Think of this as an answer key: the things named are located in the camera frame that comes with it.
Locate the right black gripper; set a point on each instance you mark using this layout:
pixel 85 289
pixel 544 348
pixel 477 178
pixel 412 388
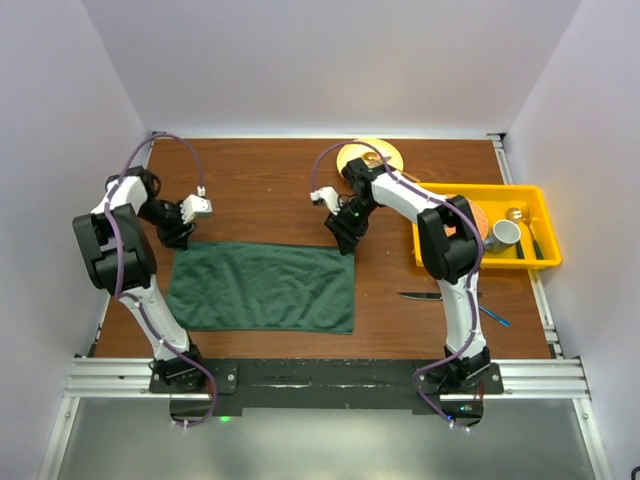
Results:
pixel 347 236

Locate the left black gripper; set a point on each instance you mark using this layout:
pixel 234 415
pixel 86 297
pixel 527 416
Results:
pixel 177 236

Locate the dark green cloth napkin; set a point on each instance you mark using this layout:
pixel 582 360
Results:
pixel 239 286

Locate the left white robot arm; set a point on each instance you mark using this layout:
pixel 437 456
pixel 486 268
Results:
pixel 119 259

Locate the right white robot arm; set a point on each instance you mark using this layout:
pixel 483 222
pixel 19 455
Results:
pixel 450 244

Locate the gold spoon on plate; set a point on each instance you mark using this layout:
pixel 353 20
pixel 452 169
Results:
pixel 372 159

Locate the yellow round plate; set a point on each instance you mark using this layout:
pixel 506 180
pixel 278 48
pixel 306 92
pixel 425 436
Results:
pixel 371 150

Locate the orange woven coaster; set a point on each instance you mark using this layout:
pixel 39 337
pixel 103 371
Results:
pixel 480 218

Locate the grey mug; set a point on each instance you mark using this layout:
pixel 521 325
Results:
pixel 503 235

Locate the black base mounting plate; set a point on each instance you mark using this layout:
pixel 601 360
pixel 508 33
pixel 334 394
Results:
pixel 243 384

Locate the gold spoon in bin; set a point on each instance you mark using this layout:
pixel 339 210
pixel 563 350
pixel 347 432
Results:
pixel 520 216

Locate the yellow plastic bin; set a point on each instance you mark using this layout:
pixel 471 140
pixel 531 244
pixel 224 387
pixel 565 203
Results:
pixel 495 200

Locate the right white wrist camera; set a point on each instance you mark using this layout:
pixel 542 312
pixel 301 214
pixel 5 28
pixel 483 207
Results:
pixel 328 197

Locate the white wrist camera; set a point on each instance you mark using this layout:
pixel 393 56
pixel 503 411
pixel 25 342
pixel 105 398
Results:
pixel 328 197
pixel 196 206

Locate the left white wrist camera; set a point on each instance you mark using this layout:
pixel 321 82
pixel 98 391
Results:
pixel 196 206

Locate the aluminium frame rail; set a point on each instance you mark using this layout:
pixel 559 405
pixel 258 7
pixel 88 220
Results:
pixel 522 379

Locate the dark handled utensil in bin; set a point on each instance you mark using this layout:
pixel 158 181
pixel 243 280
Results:
pixel 536 246

